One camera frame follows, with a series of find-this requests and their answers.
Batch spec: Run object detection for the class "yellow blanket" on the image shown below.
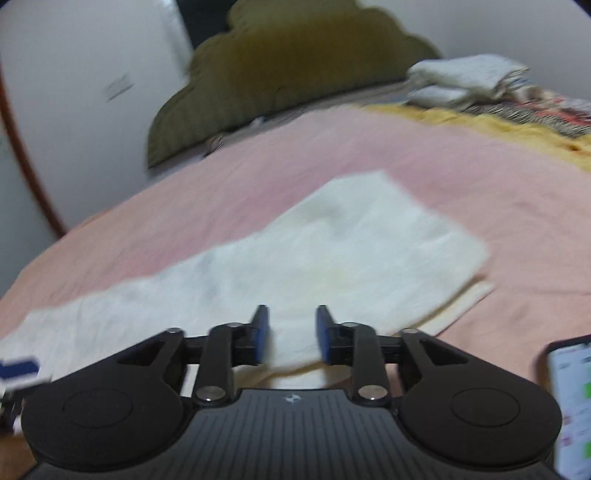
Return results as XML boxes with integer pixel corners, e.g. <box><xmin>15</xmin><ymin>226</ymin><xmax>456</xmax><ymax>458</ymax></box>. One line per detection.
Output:
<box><xmin>362</xmin><ymin>102</ymin><xmax>591</xmax><ymax>172</ymax></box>

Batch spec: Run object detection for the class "smartphone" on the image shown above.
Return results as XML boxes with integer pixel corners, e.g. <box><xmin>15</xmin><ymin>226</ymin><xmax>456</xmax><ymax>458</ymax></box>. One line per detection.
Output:
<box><xmin>536</xmin><ymin>334</ymin><xmax>591</xmax><ymax>480</ymax></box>

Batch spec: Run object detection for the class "olive padded headboard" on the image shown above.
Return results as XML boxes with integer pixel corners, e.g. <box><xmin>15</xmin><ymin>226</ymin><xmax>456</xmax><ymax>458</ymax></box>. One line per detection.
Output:
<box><xmin>147</xmin><ymin>0</ymin><xmax>441</xmax><ymax>169</ymax></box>

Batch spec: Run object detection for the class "folded white cloth pile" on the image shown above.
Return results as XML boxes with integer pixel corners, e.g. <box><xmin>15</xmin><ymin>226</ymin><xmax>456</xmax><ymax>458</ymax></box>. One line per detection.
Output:
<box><xmin>405</xmin><ymin>54</ymin><xmax>542</xmax><ymax>110</ymax></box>

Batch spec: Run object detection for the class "pink floral bed blanket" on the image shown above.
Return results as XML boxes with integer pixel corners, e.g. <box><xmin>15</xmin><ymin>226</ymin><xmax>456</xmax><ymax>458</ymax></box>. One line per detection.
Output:
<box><xmin>0</xmin><ymin>104</ymin><xmax>591</xmax><ymax>480</ymax></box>

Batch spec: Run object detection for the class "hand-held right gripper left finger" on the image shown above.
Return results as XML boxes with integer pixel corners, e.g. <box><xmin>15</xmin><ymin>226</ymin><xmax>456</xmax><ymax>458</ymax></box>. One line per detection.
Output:
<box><xmin>115</xmin><ymin>305</ymin><xmax>271</xmax><ymax>407</ymax></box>

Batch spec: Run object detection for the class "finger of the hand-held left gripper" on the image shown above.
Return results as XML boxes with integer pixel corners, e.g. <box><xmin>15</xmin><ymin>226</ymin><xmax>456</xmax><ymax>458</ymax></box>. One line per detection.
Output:
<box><xmin>0</xmin><ymin>357</ymin><xmax>41</xmax><ymax>383</ymax></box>

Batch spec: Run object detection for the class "patterned dark cloth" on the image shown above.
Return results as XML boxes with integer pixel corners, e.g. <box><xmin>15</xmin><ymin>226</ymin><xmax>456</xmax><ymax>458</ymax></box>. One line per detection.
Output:
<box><xmin>464</xmin><ymin>88</ymin><xmax>591</xmax><ymax>139</ymax></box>

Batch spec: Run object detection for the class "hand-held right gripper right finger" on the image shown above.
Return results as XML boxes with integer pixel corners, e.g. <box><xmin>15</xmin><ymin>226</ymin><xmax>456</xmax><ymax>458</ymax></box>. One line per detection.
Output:
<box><xmin>315</xmin><ymin>305</ymin><xmax>465</xmax><ymax>407</ymax></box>

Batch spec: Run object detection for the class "white blanket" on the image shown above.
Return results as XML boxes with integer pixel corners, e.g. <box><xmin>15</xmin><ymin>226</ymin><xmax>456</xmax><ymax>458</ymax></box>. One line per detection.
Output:
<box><xmin>0</xmin><ymin>171</ymin><xmax>496</xmax><ymax>398</ymax></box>

